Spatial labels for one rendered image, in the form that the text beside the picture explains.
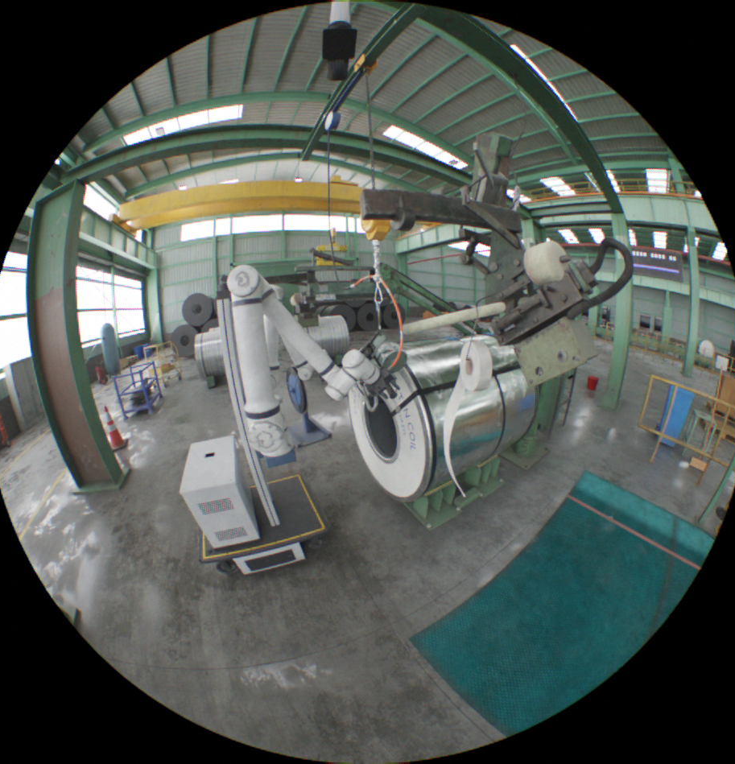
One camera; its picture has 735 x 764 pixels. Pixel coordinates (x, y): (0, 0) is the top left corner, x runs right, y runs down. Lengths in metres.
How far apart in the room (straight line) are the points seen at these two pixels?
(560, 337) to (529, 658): 1.69
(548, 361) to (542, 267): 0.23
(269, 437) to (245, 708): 1.58
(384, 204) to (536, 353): 0.51
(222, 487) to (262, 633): 0.98
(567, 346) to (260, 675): 1.97
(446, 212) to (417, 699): 1.97
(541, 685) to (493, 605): 0.69
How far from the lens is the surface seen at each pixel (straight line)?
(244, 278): 0.93
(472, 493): 2.37
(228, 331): 1.25
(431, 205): 0.64
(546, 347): 0.68
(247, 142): 3.41
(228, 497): 1.49
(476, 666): 1.73
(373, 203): 0.58
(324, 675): 1.68
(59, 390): 3.85
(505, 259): 0.82
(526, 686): 1.82
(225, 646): 1.89
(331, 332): 6.54
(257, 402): 1.00
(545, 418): 3.76
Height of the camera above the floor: 1.65
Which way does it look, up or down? 18 degrees down
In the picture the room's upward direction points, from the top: 2 degrees counter-clockwise
